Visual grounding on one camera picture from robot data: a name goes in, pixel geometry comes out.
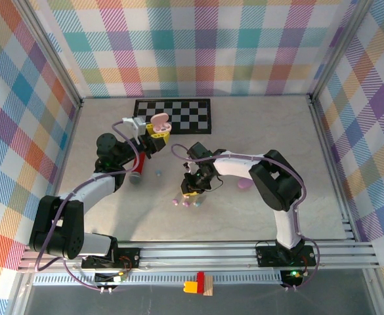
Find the red cylinder with grey end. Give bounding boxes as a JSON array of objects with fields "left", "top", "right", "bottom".
[{"left": 128, "top": 152, "right": 147, "bottom": 185}]

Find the black grey chessboard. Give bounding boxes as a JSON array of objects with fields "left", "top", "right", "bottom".
[{"left": 131, "top": 98, "right": 212, "bottom": 136}]

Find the tan toy brick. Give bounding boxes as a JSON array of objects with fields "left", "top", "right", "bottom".
[{"left": 202, "top": 274, "right": 215, "bottom": 297}]

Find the yellow toy brick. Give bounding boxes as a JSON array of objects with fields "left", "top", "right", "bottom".
[{"left": 182, "top": 280, "right": 199, "bottom": 295}]

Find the small electronics board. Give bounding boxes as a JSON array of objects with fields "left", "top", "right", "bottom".
[
  {"left": 279, "top": 268, "right": 303, "bottom": 287},
  {"left": 94, "top": 270, "right": 129, "bottom": 285}
]

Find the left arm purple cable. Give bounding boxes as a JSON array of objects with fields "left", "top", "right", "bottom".
[{"left": 33, "top": 120, "right": 146, "bottom": 293}]

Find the thin black gripper wire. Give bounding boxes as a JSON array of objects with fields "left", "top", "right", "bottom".
[{"left": 207, "top": 176, "right": 224, "bottom": 195}]

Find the aluminium mounting rail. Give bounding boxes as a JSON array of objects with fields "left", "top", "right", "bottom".
[{"left": 16, "top": 240, "right": 381, "bottom": 274}]

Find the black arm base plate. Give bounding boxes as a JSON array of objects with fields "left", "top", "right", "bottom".
[
  {"left": 81, "top": 247, "right": 142, "bottom": 270},
  {"left": 255, "top": 244, "right": 318, "bottom": 268}
]

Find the white slotted cable duct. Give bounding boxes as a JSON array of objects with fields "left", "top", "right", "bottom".
[{"left": 32, "top": 274, "right": 283, "bottom": 287}]

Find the aluminium frame post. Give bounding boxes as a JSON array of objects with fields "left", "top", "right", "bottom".
[
  {"left": 309, "top": 0, "right": 378, "bottom": 105},
  {"left": 12, "top": 0, "right": 84, "bottom": 108}
]

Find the aluminium side rail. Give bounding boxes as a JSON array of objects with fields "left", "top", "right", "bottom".
[{"left": 308, "top": 94, "right": 358, "bottom": 242}]

